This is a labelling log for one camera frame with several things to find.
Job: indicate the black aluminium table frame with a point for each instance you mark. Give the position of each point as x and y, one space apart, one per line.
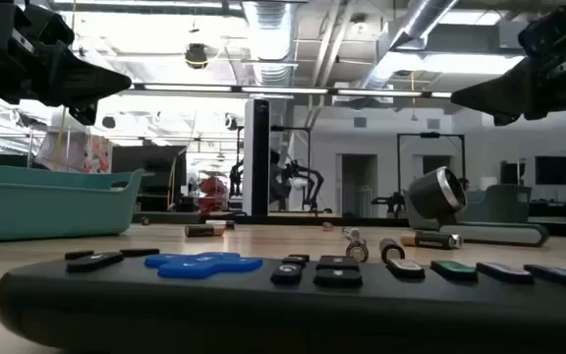
288 219

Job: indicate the black background frame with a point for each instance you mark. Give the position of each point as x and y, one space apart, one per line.
290 129

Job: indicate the silver ventilation duct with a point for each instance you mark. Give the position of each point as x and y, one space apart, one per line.
268 44
411 24

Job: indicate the silver AA battery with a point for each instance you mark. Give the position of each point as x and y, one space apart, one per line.
327 226
351 232

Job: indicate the black copper AA battery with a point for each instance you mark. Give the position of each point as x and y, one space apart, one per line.
202 230
428 240
228 223

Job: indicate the linear ceiling light strip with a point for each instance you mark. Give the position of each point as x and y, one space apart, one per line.
187 87

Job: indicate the white sheet with orange print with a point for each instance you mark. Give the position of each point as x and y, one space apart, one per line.
98 155

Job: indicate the black ceiling dome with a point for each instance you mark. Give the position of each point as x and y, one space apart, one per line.
196 56

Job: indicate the black wall monitor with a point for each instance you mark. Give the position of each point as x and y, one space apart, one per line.
553 169

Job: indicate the teal plastic bin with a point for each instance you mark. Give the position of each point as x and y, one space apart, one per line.
42 206
501 201

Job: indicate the person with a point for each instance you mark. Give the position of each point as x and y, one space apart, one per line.
464 184

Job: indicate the black background robot arm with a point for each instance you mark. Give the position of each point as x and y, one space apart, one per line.
312 177
393 200

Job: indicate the black remote control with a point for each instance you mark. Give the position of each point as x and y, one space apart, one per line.
263 314

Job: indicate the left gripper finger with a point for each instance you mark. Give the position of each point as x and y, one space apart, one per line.
84 113
86 81

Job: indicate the black cabinet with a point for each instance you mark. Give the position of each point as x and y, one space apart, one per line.
150 167

